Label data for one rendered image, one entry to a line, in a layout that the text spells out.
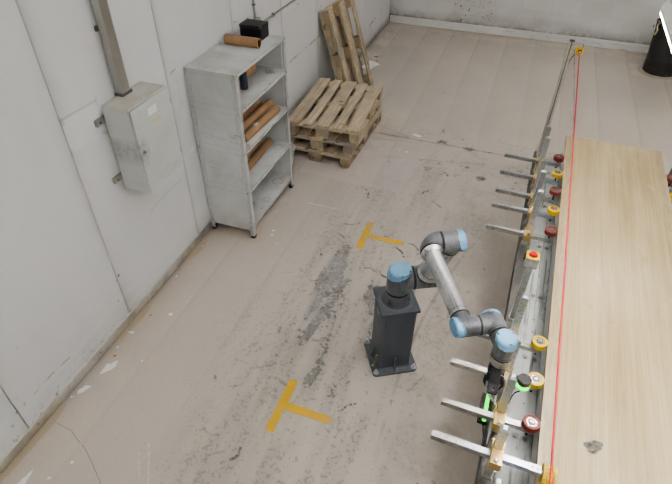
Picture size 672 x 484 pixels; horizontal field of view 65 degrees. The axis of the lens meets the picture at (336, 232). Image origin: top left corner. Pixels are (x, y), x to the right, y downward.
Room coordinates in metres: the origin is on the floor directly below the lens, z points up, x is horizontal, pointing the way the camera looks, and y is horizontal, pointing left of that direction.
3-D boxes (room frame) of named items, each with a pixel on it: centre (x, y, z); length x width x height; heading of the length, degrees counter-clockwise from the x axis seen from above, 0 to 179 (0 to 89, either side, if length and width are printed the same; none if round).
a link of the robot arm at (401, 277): (2.35, -0.41, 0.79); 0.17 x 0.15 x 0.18; 99
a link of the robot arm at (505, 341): (1.41, -0.72, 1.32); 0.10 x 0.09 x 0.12; 9
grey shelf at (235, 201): (4.15, 0.80, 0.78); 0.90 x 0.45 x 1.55; 161
